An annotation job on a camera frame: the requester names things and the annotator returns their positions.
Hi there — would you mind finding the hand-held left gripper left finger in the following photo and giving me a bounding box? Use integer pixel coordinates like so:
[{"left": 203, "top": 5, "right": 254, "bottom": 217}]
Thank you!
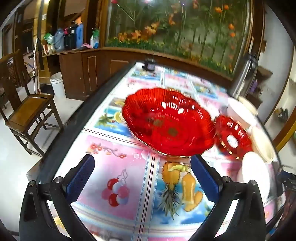
[{"left": 20, "top": 154, "right": 102, "bottom": 241}]

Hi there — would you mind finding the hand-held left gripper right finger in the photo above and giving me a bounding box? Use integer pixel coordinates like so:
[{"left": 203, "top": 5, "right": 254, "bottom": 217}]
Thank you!
[{"left": 190, "top": 155, "right": 266, "bottom": 241}]

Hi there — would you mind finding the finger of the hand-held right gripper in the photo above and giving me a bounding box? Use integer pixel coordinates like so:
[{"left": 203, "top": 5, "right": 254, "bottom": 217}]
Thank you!
[{"left": 277, "top": 170, "right": 296, "bottom": 194}]

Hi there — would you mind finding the white round plate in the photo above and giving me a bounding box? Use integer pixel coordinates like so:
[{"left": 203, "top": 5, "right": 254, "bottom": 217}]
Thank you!
[{"left": 238, "top": 152, "right": 271, "bottom": 201}]

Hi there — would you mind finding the cream ribbed plastic bowl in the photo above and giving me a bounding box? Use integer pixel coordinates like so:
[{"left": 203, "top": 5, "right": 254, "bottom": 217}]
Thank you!
[{"left": 250, "top": 126, "right": 278, "bottom": 164}]

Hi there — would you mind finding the small red glass plate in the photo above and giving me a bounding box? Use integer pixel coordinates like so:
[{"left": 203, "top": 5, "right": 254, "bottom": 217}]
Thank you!
[{"left": 214, "top": 115, "right": 253, "bottom": 161}]

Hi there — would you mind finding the large red glass plate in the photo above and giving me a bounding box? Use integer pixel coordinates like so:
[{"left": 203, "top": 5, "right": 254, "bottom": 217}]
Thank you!
[{"left": 121, "top": 88, "right": 216, "bottom": 158}]

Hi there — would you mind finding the white plastic bowl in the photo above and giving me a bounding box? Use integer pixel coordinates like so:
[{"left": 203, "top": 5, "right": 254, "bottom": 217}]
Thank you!
[{"left": 227, "top": 97, "right": 257, "bottom": 130}]

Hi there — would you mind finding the cream plate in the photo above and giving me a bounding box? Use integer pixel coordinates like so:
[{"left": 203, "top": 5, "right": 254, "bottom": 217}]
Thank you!
[{"left": 238, "top": 96, "right": 259, "bottom": 116}]

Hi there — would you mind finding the printed fruit tablecloth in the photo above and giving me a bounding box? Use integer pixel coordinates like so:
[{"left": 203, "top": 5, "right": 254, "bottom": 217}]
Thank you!
[{"left": 54, "top": 61, "right": 287, "bottom": 241}]

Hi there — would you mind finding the wooden chair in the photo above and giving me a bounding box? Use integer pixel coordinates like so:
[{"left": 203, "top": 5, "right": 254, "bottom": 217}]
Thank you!
[{"left": 0, "top": 49, "right": 64, "bottom": 156}]

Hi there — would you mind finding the white bucket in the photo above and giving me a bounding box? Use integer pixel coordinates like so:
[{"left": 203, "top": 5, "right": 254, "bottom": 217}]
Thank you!
[{"left": 50, "top": 72, "right": 66, "bottom": 99}]

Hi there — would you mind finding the steel thermos jug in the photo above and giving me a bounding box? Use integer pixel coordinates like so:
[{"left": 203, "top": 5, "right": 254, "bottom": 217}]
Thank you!
[{"left": 231, "top": 53, "right": 258, "bottom": 100}]

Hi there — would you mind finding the small black digital clock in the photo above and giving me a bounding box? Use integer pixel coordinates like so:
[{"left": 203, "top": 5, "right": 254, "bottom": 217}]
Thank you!
[{"left": 142, "top": 58, "right": 156, "bottom": 71}]

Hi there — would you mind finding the white spray bottle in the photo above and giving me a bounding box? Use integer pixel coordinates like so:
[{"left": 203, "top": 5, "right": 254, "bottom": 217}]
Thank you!
[{"left": 90, "top": 29, "right": 100, "bottom": 49}]

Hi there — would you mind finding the black kettle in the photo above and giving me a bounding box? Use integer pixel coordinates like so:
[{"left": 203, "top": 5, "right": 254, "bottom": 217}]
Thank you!
[{"left": 63, "top": 25, "right": 78, "bottom": 50}]

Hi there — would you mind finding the blue jug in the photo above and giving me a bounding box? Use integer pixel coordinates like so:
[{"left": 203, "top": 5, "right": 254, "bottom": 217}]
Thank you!
[{"left": 77, "top": 23, "right": 84, "bottom": 49}]

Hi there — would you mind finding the glass artificial flower display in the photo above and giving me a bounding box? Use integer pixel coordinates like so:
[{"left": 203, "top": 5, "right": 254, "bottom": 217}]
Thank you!
[{"left": 105, "top": 0, "right": 253, "bottom": 75}]

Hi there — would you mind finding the wooden wall shelf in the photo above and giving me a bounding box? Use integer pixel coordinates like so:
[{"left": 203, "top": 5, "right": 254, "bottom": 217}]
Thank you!
[{"left": 255, "top": 66, "right": 274, "bottom": 80}]

